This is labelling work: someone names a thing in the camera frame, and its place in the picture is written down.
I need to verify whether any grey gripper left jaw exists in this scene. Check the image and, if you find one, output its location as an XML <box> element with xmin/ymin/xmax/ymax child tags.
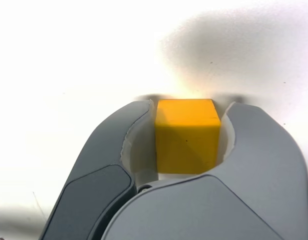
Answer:
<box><xmin>40</xmin><ymin>99</ymin><xmax>160</xmax><ymax>240</ymax></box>

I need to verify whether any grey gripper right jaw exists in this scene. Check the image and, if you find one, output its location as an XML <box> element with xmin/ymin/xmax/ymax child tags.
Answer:
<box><xmin>101</xmin><ymin>101</ymin><xmax>308</xmax><ymax>240</ymax></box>

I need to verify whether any yellow cube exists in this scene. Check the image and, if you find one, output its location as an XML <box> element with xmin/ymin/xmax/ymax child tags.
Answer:
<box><xmin>153</xmin><ymin>98</ymin><xmax>222</xmax><ymax>175</ymax></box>

